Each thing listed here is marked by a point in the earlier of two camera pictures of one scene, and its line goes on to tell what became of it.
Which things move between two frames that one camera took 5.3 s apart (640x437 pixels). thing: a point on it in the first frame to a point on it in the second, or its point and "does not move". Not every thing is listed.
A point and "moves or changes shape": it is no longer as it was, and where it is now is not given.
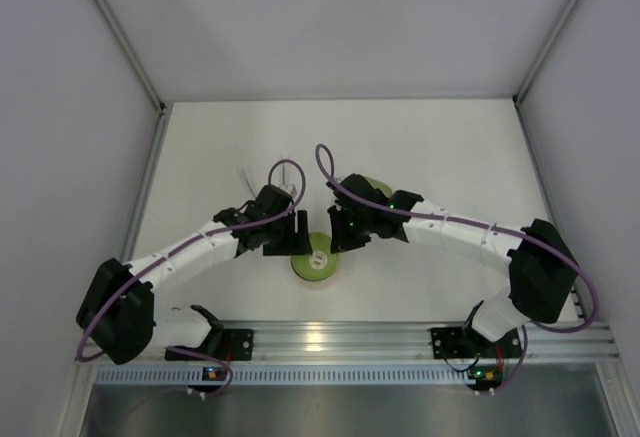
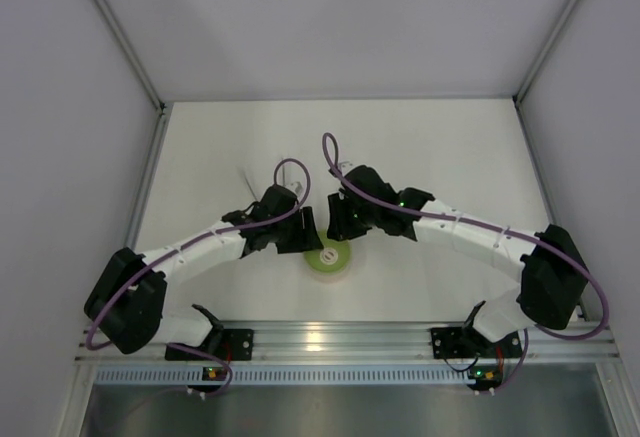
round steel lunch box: x=318 y=284 to x=330 y=278
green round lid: x=321 y=263 moves or changes shape
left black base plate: x=231 y=344 does not move
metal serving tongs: x=283 y=186 does not move
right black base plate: x=467 y=343 does not move
